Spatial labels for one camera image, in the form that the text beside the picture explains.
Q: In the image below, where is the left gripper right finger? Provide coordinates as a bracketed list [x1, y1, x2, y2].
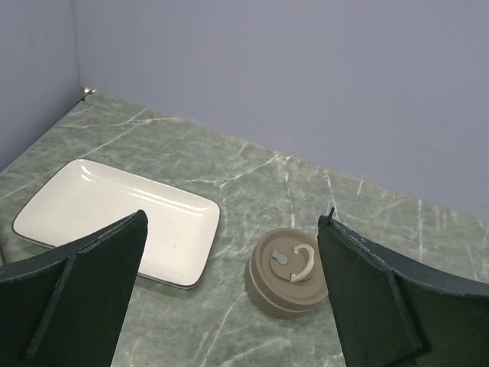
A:
[317, 215, 488, 366]

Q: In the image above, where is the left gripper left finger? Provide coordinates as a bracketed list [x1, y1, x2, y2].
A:
[1, 209, 148, 366]

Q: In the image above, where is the brown tin lid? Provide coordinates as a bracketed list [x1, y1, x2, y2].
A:
[248, 227, 329, 310]

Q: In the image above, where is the white square plate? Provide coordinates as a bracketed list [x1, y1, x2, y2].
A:
[11, 158, 222, 290]

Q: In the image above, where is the right round metal tin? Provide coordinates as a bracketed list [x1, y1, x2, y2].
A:
[244, 259, 328, 320]

